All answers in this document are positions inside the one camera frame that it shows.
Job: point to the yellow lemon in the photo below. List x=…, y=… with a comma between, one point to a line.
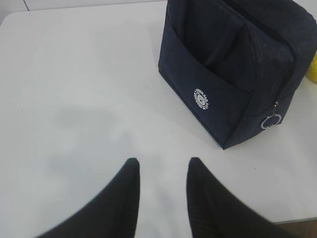
x=312, y=70

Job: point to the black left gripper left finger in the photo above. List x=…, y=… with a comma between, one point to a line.
x=113, y=213

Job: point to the navy blue fabric lunch bag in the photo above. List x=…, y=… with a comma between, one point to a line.
x=236, y=64

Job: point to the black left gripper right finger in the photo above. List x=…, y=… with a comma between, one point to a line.
x=214, y=212

